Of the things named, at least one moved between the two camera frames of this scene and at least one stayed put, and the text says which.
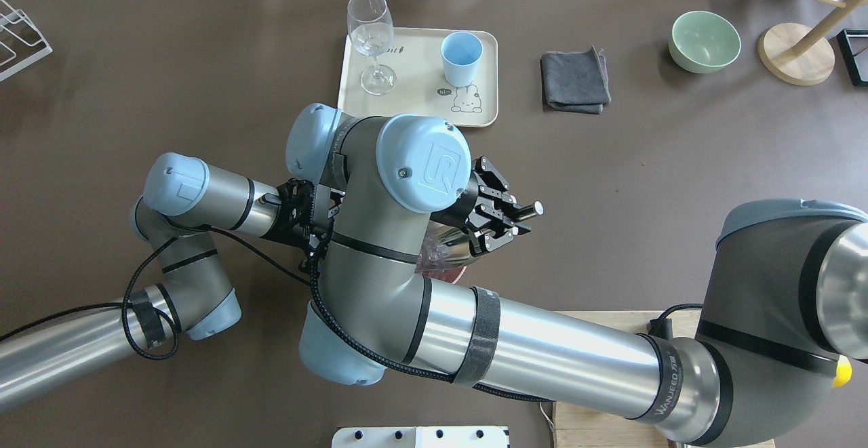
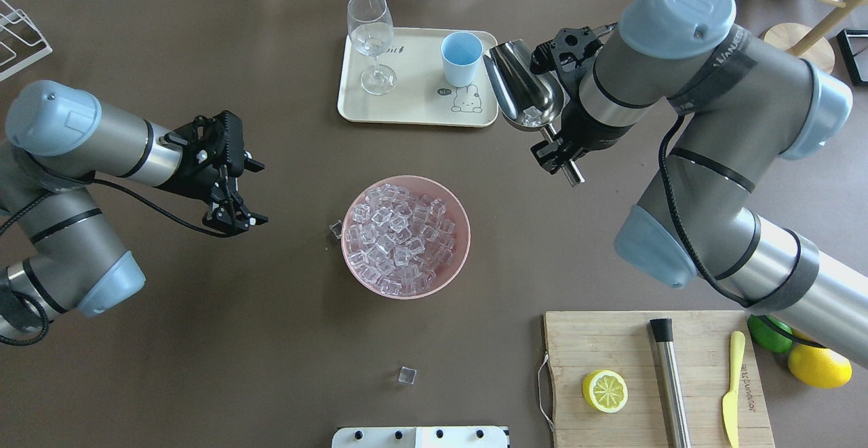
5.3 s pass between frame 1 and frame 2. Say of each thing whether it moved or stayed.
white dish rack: stayed
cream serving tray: stayed
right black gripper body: moved
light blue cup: stayed
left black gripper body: moved
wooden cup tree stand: stayed
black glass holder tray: stayed
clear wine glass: stayed
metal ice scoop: moved
